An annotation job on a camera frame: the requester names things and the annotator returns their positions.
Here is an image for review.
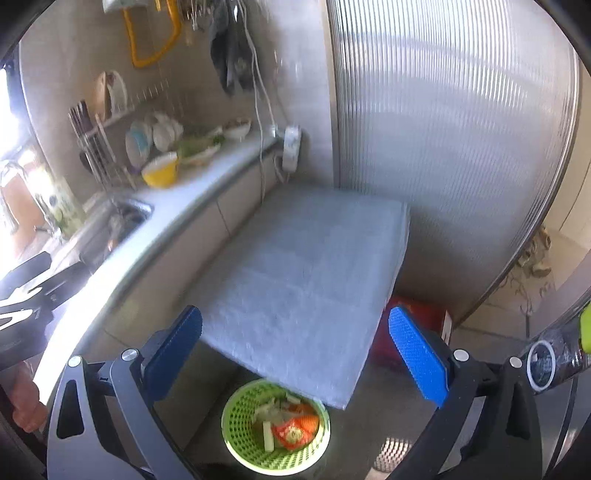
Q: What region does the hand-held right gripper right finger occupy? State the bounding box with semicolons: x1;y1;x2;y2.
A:
388;306;542;480

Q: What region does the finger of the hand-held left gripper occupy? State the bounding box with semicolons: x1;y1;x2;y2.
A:
0;251;51;294
44;264;90;301

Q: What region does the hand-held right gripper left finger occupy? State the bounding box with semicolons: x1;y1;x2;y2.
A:
45;305;204;480

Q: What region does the green perforated plastic basket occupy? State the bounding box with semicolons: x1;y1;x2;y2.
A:
222;379;331;472

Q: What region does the clear plastic bag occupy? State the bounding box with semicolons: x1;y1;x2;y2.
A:
256;394;301;423

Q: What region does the red snack packet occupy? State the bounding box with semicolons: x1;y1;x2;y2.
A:
272;418;308;450

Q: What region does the person's left hand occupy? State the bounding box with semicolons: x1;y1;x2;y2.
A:
13;364;48;433

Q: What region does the red box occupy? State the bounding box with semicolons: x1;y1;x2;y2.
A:
372;298;453;370

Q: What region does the dish soap bottle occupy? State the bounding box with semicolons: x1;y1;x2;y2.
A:
34;178;86;238

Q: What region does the steel kitchen sink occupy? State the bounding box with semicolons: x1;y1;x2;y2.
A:
81;196;153;264

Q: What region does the beige kitchen cabinet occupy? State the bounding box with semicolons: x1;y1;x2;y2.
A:
104;152;278;352

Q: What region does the orange mesh net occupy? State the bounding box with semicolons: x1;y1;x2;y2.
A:
295;404;320;435

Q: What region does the metal dish rack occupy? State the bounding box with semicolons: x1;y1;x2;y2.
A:
69;99;185;190

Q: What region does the white covered table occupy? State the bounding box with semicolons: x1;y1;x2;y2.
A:
187;187;411;411

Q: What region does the yellow bowl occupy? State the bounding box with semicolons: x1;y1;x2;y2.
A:
141;152;180;189

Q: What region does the light blue plate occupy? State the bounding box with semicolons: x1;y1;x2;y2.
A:
126;121;153;167

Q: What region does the white kitchen counter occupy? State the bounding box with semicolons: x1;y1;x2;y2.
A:
34;131;282;384

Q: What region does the green plastic basin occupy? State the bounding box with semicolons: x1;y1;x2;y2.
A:
579;305;591;354

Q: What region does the stack of white bowls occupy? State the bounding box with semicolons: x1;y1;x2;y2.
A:
152;113;183;151

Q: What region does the plate of green vegetables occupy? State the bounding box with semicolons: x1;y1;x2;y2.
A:
178;134;222;167

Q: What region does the ribbed glass sliding door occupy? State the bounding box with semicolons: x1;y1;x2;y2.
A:
325;0;580;324

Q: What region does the white bowl with food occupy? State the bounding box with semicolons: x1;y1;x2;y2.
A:
223;117;252;140

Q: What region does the white power strip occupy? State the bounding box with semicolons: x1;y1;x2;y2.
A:
283;124;303;174

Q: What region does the dark hanging cloth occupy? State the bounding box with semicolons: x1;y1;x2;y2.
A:
209;0;254;97

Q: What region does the yellow hanging handle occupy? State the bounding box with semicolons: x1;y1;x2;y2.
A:
121;0;180;69

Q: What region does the white cable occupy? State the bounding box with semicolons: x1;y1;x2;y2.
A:
238;0;278;139

